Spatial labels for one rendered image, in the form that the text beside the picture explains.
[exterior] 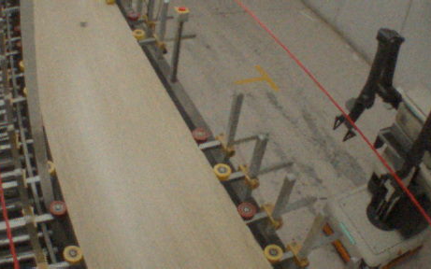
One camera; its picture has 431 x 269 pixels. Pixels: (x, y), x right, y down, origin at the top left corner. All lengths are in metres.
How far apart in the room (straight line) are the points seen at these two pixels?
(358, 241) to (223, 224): 1.22
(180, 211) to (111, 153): 0.45
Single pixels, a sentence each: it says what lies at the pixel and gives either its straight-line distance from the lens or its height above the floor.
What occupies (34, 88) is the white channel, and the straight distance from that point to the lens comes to 1.76.
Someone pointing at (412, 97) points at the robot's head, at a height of 1.33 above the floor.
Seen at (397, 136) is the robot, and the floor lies 1.06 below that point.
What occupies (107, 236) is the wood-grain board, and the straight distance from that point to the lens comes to 1.99.
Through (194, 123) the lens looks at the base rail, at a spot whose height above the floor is 0.70.
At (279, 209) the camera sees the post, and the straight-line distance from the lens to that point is 2.17.
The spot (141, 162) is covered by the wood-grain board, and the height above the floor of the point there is 0.90.
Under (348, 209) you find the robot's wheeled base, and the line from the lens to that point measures 3.18.
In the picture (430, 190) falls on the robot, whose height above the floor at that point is 0.76.
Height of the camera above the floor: 2.54
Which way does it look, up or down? 42 degrees down
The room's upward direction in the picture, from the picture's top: 11 degrees clockwise
